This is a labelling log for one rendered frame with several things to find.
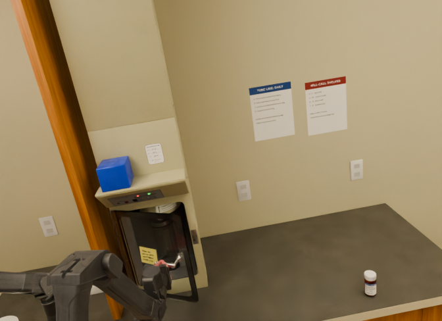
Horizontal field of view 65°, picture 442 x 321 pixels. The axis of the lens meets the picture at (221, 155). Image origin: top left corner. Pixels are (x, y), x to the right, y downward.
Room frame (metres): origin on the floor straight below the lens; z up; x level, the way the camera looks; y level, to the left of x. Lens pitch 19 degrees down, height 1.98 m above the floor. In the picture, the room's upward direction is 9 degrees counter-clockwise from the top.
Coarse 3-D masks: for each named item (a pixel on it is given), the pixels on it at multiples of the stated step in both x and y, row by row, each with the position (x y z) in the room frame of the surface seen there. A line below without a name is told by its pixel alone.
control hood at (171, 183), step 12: (180, 168) 1.26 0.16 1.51; (144, 180) 1.19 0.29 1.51; (156, 180) 1.18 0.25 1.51; (168, 180) 1.16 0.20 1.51; (180, 180) 1.15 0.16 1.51; (108, 192) 1.14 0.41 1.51; (120, 192) 1.14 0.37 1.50; (132, 192) 1.15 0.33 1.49; (168, 192) 1.20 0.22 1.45; (180, 192) 1.22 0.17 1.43; (108, 204) 1.19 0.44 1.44
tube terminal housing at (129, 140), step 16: (112, 128) 1.25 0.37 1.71; (128, 128) 1.25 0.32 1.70; (144, 128) 1.26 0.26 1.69; (160, 128) 1.26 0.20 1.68; (176, 128) 1.26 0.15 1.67; (96, 144) 1.25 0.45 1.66; (112, 144) 1.25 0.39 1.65; (128, 144) 1.25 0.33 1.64; (144, 144) 1.26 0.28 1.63; (176, 144) 1.26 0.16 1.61; (96, 160) 1.25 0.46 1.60; (144, 160) 1.26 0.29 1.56; (176, 160) 1.26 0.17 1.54; (112, 208) 1.25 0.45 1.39; (128, 208) 1.25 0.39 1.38; (192, 208) 1.26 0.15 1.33; (192, 224) 1.26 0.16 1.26; (192, 240) 1.26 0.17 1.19
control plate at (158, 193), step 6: (144, 192) 1.16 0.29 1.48; (150, 192) 1.17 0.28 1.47; (156, 192) 1.18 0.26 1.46; (114, 198) 1.16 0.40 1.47; (120, 198) 1.17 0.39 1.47; (126, 198) 1.18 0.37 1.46; (132, 198) 1.18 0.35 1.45; (138, 198) 1.19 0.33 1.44; (144, 198) 1.20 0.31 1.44; (150, 198) 1.21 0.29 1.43; (156, 198) 1.22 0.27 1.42; (114, 204) 1.20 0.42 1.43; (120, 204) 1.21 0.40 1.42
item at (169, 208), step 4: (168, 204) 1.30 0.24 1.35; (172, 204) 1.31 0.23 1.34; (176, 204) 1.32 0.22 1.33; (144, 208) 1.30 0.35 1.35; (148, 208) 1.29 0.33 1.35; (152, 208) 1.28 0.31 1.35; (156, 208) 1.28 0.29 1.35; (160, 208) 1.28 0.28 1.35; (164, 208) 1.28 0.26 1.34; (168, 208) 1.29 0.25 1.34; (172, 208) 1.30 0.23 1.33; (176, 208) 1.31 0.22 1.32; (160, 212) 1.27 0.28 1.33; (164, 212) 1.28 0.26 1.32; (168, 212) 1.28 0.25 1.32
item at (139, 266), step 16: (128, 224) 1.21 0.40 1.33; (144, 224) 1.18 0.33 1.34; (160, 224) 1.15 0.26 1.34; (176, 224) 1.12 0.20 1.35; (128, 240) 1.22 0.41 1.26; (144, 240) 1.19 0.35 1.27; (160, 240) 1.16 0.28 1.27; (176, 240) 1.13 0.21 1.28; (128, 256) 1.22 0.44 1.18; (160, 256) 1.16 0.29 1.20; (176, 272) 1.14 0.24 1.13; (192, 272) 1.11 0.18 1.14; (176, 288) 1.15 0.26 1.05; (192, 288) 1.12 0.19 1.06
